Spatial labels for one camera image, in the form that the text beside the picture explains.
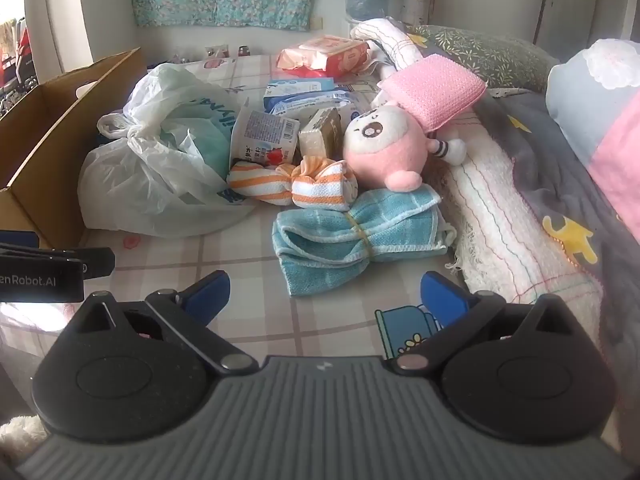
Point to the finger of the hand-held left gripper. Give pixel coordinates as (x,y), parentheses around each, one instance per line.
(97,262)
(17,239)

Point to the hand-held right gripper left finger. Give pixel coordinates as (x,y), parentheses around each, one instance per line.
(207,292)

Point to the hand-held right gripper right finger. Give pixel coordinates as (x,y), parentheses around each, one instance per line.
(445,297)

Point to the brown cardboard box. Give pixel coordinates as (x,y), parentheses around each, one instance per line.
(55,135)

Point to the blue towel bundle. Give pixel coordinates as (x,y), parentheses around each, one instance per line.
(345,230)

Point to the orange striped towel roll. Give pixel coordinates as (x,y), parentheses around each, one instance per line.
(280,182)

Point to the pink plush toy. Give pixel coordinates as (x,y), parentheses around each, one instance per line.
(385,145)

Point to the white yogurt cup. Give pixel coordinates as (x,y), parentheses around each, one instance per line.
(260,135)

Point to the gold tissue pack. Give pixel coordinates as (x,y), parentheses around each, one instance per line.
(320,132)

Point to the pink sponge cloth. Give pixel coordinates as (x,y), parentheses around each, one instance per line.
(432,90)

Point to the blue white wipes pack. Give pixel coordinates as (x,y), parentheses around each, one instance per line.
(310,102)

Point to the light blue packet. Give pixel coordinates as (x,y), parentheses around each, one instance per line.
(300,85)

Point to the checked bed sheet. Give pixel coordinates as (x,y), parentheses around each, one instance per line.
(240,260)

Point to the white stitched towel blanket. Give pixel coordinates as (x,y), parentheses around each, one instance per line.
(495,210)

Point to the white plastic bag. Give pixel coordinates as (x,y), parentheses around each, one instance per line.
(160,160)

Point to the grey star blanket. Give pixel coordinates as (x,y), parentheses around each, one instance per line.
(575,180)

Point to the green floral pillow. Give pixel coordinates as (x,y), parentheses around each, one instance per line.
(490,52)

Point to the red wet wipes pack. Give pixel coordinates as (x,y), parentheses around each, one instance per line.
(325,52)

